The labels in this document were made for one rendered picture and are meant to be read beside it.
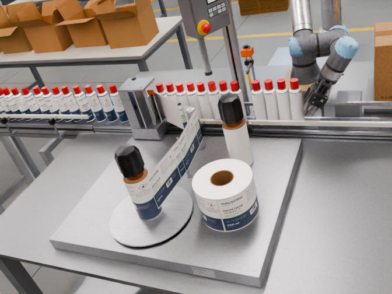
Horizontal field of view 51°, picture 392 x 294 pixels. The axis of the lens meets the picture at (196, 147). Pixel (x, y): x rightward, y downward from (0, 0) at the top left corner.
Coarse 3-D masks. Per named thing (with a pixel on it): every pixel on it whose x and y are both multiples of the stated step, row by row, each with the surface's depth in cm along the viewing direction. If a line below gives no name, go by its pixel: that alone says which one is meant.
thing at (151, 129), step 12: (120, 96) 182; (132, 96) 190; (144, 96) 180; (132, 108) 184; (144, 108) 186; (132, 120) 188; (144, 120) 186; (156, 120) 192; (132, 132) 193; (144, 132) 190; (156, 132) 187
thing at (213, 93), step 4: (208, 84) 178; (212, 84) 177; (212, 88) 178; (208, 92) 180; (212, 92) 179; (216, 92) 179; (208, 96) 182; (212, 96) 180; (216, 96) 180; (212, 100) 181; (216, 100) 181; (212, 104) 182; (216, 104) 182; (212, 108) 184; (216, 108) 183; (212, 112) 186; (216, 112) 184; (216, 116) 185; (216, 124) 188; (220, 124) 188
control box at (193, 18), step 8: (184, 0) 160; (192, 0) 158; (200, 0) 160; (224, 0) 166; (184, 8) 164; (192, 8) 160; (200, 8) 161; (184, 16) 167; (192, 16) 162; (200, 16) 163; (208, 16) 165; (216, 16) 167; (224, 16) 169; (184, 24) 170; (192, 24) 164; (200, 24) 164; (216, 24) 168; (224, 24) 170; (192, 32) 167; (200, 32) 165
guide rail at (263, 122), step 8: (200, 120) 188; (208, 120) 187; (216, 120) 185; (248, 120) 179; (256, 120) 178; (264, 120) 176; (272, 120) 175; (280, 120) 173; (288, 120) 172; (296, 120) 170
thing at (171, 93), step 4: (168, 84) 187; (172, 84) 187; (168, 88) 187; (172, 88) 187; (168, 92) 189; (172, 92) 188; (168, 96) 189; (172, 96) 188; (176, 96) 189; (176, 100) 190
